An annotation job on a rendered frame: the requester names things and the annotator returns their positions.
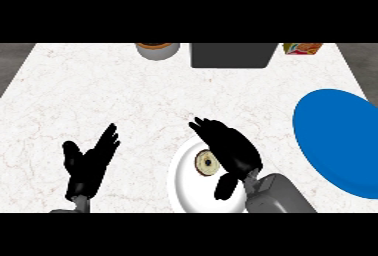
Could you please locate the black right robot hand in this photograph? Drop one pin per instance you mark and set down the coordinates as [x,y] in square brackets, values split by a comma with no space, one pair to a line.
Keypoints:
[230,146]

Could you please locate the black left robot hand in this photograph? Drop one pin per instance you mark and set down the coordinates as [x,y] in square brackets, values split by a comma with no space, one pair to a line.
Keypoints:
[88,166]

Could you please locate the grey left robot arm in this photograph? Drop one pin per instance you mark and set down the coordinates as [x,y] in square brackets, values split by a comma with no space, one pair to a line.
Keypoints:
[78,205]

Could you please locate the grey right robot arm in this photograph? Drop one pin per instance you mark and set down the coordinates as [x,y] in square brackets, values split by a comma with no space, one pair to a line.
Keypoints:
[274,195]

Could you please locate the white plate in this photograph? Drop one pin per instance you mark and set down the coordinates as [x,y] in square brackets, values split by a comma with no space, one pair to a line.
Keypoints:
[186,186]

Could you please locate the blue plate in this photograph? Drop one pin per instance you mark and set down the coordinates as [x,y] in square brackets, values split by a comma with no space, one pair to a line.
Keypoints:
[339,143]

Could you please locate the dark grey box appliance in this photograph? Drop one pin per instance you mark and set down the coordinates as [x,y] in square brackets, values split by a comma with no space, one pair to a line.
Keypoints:
[230,55]

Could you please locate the grey pot with orange rim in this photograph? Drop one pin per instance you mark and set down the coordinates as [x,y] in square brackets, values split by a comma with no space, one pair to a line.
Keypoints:
[156,51]

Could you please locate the colourful printed box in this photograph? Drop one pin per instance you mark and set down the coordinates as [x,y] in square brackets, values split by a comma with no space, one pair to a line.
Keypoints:
[301,48]

